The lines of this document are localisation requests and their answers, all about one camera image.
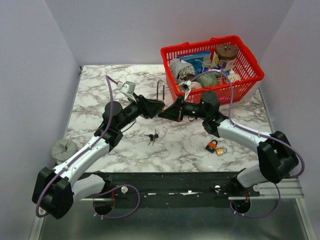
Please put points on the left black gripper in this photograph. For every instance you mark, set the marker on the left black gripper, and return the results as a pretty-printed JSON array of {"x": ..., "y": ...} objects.
[{"x": 148, "y": 108}]

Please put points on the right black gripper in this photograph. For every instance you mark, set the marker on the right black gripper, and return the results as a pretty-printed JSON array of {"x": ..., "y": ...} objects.
[{"x": 174, "y": 111}]

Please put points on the large brass padlock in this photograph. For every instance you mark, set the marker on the large brass padlock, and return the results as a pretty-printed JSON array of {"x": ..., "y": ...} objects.
[{"x": 160, "y": 96}]

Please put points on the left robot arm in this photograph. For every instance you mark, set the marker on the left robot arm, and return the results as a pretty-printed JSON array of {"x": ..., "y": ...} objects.
[{"x": 57, "y": 189}]

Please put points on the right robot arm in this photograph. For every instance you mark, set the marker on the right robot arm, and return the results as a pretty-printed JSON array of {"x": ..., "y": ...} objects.
[{"x": 276, "y": 158}]

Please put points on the black headed key bunch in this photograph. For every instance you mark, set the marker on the black headed key bunch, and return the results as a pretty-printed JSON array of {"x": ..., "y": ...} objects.
[{"x": 152, "y": 137}]

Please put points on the black label cup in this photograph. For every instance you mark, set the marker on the black label cup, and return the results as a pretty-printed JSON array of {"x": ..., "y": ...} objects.
[{"x": 195, "y": 85}]

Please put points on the white snack bag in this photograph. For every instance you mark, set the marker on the white snack bag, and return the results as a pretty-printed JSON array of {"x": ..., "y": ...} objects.
[{"x": 179, "y": 68}]

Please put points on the green melon ball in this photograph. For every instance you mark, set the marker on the green melon ball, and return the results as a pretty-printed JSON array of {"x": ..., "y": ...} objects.
[{"x": 207, "y": 80}]

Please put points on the orange black padlock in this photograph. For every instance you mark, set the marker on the orange black padlock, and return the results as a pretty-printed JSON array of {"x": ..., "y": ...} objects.
[{"x": 211, "y": 146}]

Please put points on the blue soda can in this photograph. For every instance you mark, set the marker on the blue soda can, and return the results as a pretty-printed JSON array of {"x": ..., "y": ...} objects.
[{"x": 218, "y": 72}]

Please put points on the red soda can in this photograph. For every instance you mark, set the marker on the red soda can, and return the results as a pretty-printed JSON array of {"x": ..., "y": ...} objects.
[{"x": 221, "y": 81}]

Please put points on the blue book box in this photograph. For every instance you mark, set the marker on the blue book box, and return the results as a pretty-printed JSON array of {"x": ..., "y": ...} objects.
[{"x": 197, "y": 60}]

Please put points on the small brass padlock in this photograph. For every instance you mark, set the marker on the small brass padlock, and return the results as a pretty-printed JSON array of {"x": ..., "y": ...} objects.
[{"x": 221, "y": 151}]

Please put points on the white round bottle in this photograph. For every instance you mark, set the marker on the white round bottle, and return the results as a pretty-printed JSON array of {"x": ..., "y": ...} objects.
[{"x": 233, "y": 77}]

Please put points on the brown lid canister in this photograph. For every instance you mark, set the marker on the brown lid canister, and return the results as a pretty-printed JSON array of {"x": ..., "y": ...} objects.
[{"x": 225, "y": 56}]

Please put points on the red plastic basket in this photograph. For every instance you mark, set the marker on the red plastic basket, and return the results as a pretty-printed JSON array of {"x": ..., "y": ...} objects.
[{"x": 245, "y": 65}]

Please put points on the grey tape roll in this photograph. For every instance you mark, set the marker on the grey tape roll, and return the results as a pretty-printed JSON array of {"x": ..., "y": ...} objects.
[{"x": 64, "y": 149}]

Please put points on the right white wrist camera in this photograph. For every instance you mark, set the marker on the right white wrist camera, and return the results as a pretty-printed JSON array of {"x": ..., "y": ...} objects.
[{"x": 185, "y": 85}]

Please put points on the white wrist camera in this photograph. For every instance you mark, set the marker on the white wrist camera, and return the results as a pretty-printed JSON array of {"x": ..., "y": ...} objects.
[
  {"x": 127, "y": 88},
  {"x": 185, "y": 85}
]

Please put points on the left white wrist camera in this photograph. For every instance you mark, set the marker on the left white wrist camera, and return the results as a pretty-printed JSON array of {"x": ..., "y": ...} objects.
[{"x": 127, "y": 88}]

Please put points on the aluminium frame rail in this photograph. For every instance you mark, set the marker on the aluminium frame rail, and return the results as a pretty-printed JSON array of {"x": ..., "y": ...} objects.
[{"x": 288, "y": 188}]

